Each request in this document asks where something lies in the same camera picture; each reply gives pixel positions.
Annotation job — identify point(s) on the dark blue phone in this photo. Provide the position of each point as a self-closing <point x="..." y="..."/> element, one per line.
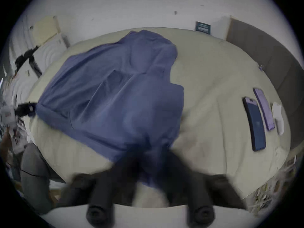
<point x="255" y="125"/>

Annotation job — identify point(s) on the dark blue shirt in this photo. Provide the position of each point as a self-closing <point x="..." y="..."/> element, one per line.
<point x="114" y="96"/>

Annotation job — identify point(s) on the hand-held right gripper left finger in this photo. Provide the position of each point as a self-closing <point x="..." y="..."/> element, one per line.
<point x="104" y="189"/>

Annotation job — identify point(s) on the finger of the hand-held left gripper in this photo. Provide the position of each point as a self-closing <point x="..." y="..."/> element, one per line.
<point x="25" y="109"/>

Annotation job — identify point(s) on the person's legs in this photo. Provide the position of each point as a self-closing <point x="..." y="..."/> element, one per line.
<point x="34" y="177"/>

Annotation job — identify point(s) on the purple phone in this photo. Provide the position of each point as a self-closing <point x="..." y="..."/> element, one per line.
<point x="264" y="108"/>

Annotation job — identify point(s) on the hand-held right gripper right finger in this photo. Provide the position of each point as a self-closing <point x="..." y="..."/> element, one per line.
<point x="190" y="189"/>

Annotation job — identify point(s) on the brown padded headboard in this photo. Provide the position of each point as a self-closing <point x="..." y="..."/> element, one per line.
<point x="273" y="53"/>

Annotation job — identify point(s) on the small white cloth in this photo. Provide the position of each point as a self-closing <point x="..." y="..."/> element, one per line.
<point x="278" y="117"/>

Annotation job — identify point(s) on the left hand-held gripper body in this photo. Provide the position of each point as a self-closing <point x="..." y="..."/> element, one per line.
<point x="7" y="115"/>

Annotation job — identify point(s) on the white quilted cushion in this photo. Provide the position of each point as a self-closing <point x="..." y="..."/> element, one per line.
<point x="51" y="52"/>

